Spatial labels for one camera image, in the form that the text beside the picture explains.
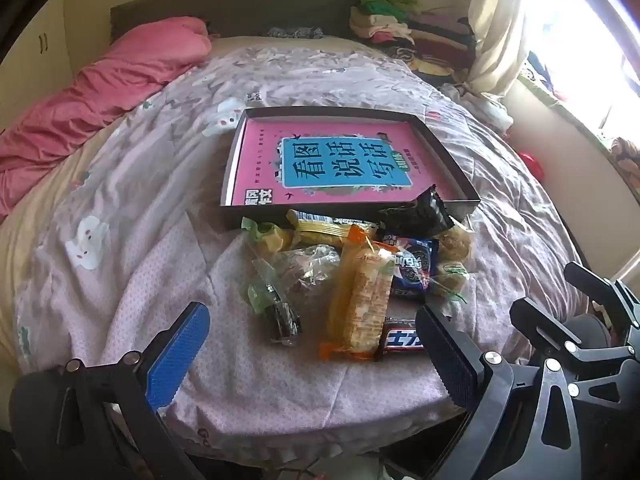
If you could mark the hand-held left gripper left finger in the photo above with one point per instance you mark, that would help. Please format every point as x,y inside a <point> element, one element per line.
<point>180,355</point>

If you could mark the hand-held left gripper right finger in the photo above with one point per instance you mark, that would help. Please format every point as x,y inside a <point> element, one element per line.
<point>450,355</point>

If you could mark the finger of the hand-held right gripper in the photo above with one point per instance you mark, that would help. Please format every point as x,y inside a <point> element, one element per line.
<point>595,282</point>
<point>545,322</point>

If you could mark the brown chocolate bar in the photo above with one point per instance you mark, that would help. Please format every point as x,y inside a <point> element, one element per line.
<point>400,342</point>

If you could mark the green-label round pastry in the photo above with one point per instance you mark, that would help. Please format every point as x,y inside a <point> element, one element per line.
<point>450,277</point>

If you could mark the blue cookie packet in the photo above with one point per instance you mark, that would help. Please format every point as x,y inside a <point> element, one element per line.
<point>415,265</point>

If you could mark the orange cracker packet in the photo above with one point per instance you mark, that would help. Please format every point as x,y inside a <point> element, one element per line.
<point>362,300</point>

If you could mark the flaky pastry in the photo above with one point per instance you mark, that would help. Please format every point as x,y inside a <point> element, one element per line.
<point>455,245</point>

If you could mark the dark cardboard box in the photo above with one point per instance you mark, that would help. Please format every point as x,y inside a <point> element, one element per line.
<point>465,207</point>

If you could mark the black snack packet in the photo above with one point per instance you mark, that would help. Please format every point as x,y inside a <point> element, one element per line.
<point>420,212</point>

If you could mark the green-wrapped yellow candy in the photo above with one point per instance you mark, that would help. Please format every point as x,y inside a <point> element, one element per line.
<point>272,240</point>

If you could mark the clear-wrapped round pastry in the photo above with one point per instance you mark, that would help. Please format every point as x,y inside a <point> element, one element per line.
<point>305,267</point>

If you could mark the yellow wafer packet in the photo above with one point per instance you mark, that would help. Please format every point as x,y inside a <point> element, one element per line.
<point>320,232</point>

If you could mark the pink floral bed sheet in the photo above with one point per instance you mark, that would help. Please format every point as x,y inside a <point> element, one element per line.
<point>150,260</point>

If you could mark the red object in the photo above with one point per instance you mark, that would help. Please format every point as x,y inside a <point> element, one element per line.
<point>530,162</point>

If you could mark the pink book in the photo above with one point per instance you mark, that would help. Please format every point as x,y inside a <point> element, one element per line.
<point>260,160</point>

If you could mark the white crumpled cloth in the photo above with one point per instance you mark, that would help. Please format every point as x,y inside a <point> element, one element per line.
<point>475,102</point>

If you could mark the bright window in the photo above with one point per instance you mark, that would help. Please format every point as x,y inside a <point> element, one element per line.
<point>590,35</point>

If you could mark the cream curtain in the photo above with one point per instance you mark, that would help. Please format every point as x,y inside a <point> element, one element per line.
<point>500,20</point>

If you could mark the pink quilt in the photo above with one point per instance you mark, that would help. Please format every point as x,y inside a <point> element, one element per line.
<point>100,85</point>

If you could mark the pile of folded clothes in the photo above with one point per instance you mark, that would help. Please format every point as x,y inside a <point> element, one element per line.
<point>425,35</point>

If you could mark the dark patterned cloth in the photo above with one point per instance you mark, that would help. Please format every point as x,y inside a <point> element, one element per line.
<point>295,32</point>

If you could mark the cream wardrobe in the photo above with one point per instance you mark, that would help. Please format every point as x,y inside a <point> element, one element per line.
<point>40,35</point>

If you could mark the grey headboard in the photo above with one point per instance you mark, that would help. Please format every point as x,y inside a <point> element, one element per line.
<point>250,10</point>

